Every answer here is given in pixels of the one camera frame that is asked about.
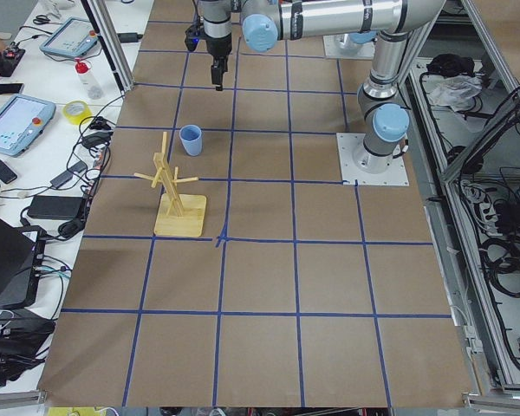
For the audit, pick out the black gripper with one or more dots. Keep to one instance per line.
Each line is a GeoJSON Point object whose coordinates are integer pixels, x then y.
{"type": "Point", "coordinates": [218, 47]}

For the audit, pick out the white plastic cup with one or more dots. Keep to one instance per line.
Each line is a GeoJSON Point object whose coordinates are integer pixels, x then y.
{"type": "Point", "coordinates": [191, 139]}

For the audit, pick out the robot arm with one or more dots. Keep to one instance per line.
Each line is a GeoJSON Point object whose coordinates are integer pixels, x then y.
{"type": "Point", "coordinates": [264, 23]}

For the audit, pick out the small black adapter box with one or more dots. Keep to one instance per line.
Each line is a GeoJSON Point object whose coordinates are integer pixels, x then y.
{"type": "Point", "coordinates": [129, 37]}

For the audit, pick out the white bottle red cap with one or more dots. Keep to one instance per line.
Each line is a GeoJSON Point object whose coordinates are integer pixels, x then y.
{"type": "Point", "coordinates": [90, 84]}

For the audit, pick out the upper teach pendant tablet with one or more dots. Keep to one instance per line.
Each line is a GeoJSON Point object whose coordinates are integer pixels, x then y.
{"type": "Point", "coordinates": [73, 39]}

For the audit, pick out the teach pendant tablet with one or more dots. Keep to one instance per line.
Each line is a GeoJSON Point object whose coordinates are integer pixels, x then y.
{"type": "Point", "coordinates": [73, 39]}
{"type": "Point", "coordinates": [22, 119]}

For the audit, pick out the yellow tape roll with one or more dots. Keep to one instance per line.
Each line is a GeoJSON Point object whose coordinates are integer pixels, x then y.
{"type": "Point", "coordinates": [77, 112]}

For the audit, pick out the bamboo mug tree stand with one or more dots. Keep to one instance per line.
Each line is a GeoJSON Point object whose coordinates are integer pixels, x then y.
{"type": "Point", "coordinates": [179, 215]}

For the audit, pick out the black scissors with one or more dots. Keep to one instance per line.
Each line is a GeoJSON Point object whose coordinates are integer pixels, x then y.
{"type": "Point", "coordinates": [41, 19]}

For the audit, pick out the lower teach pendant tablet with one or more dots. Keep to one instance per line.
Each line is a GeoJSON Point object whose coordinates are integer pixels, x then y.
{"type": "Point", "coordinates": [22, 119]}

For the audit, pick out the black power adapter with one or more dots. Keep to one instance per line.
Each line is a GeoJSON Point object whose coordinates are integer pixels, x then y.
{"type": "Point", "coordinates": [54, 207]}

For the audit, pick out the black smartphone near pendant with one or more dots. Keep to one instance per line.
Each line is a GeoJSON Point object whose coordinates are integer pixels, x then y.
{"type": "Point", "coordinates": [11, 88]}

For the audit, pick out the black smartphone on desk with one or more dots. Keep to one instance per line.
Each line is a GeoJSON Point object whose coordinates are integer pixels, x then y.
{"type": "Point", "coordinates": [7, 175]}

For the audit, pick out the crumpled white cloth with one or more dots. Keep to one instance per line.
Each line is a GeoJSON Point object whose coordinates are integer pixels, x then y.
{"type": "Point", "coordinates": [458, 93]}

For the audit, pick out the black laptop computer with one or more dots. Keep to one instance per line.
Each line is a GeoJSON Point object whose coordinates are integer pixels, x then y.
{"type": "Point", "coordinates": [21, 250]}

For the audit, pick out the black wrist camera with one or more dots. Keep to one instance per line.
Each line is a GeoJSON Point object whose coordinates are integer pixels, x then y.
{"type": "Point", "coordinates": [193, 35]}

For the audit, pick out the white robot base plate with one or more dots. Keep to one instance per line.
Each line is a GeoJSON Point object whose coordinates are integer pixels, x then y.
{"type": "Point", "coordinates": [359, 167]}

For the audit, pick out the aluminium frame structure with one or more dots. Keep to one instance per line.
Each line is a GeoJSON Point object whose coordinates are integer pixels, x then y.
{"type": "Point", "coordinates": [469, 164]}

